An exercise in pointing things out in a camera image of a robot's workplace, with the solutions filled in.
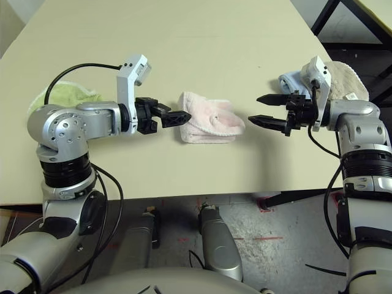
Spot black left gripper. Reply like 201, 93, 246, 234
134, 96, 193, 135

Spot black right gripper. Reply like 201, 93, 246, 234
247, 91, 316, 137

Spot pink towel with Ducks embroidery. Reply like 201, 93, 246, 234
178, 91, 246, 145

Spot light blue terry towel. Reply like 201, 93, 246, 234
277, 70, 313, 99

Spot beige terry towel with label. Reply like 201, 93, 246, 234
324, 60, 371, 101

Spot green terry towel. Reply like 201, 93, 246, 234
29, 80, 104, 114

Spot black table leg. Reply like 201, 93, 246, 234
263, 189, 329, 213

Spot black-framed side table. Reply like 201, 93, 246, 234
311, 0, 392, 102

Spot grey left robot leg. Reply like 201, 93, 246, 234
122, 208, 162, 270

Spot grey robot leg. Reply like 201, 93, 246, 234
122, 208, 162, 270
197, 204, 245, 281

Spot grey right robot leg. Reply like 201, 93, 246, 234
197, 204, 245, 281

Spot beige robot torso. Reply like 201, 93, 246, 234
61, 266, 255, 294

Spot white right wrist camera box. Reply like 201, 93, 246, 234
300, 56, 333, 132

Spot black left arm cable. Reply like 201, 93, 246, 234
44, 62, 125, 282

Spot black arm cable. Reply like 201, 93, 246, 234
307, 78, 352, 260
44, 62, 125, 282

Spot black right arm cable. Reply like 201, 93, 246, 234
307, 78, 352, 260

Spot black cable tie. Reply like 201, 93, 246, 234
304, 262, 349, 277

